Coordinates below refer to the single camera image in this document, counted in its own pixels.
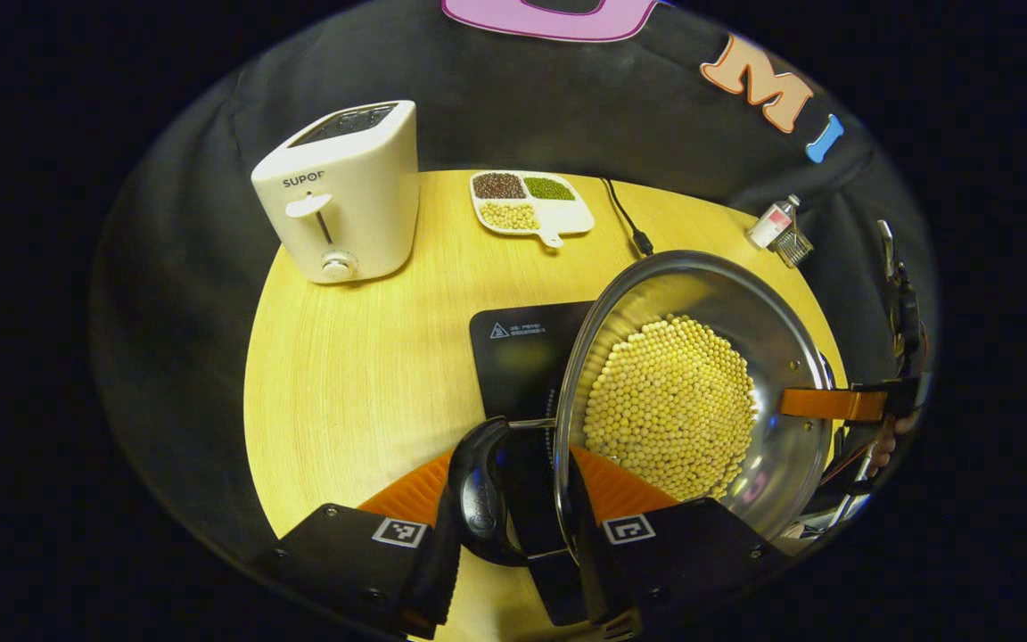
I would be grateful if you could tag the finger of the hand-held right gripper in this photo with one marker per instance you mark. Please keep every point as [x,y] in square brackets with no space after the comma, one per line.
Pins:
[834,404]

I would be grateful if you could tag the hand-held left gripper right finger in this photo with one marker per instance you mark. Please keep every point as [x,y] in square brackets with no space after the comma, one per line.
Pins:
[692,553]

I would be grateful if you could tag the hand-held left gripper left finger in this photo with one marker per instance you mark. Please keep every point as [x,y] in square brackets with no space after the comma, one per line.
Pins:
[344,553]

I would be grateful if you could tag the pile of yellow soybeans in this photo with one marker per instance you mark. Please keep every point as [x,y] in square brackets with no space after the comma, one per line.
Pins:
[669,410]

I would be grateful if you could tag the black induction cooktop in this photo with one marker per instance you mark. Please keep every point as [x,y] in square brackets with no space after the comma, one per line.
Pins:
[513,366]

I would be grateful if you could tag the small clear bottle pink label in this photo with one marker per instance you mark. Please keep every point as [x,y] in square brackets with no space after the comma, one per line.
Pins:
[770,225]

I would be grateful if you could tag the white divided dish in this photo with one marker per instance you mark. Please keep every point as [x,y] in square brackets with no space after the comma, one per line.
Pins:
[571,214]

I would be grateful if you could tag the white toaster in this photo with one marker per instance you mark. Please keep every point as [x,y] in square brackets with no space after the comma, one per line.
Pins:
[349,214]

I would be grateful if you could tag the pile of green beans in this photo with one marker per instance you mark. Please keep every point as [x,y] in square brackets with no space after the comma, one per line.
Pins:
[549,188]

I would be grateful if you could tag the small heap of pale beans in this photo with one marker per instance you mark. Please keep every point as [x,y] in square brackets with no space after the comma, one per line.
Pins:
[509,216]

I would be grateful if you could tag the pile of dark red beans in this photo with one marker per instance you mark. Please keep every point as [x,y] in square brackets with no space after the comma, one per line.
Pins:
[498,185]

